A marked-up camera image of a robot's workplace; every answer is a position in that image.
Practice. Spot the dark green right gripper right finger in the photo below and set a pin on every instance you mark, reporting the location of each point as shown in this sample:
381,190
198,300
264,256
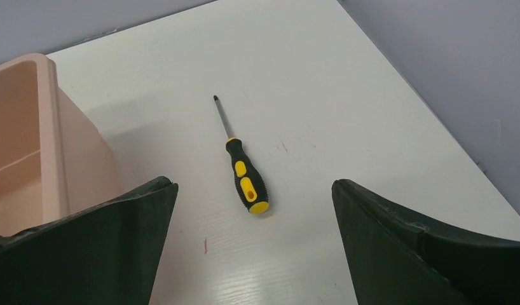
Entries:
399,256

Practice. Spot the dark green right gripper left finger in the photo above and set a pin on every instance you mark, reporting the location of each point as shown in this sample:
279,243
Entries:
106,254

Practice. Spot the pink plastic bin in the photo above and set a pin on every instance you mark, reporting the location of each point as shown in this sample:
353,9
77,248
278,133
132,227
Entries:
53,160

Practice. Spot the black and yellow screwdriver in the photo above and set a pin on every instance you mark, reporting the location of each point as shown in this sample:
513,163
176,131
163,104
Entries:
249,183

